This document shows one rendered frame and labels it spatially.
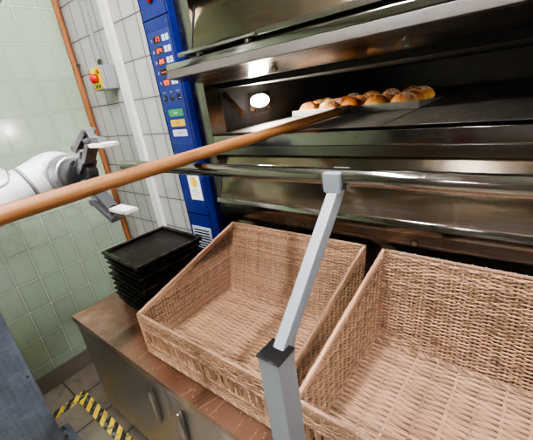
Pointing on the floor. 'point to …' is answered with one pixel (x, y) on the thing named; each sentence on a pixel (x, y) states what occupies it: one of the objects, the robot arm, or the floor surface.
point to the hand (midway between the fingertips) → (119, 178)
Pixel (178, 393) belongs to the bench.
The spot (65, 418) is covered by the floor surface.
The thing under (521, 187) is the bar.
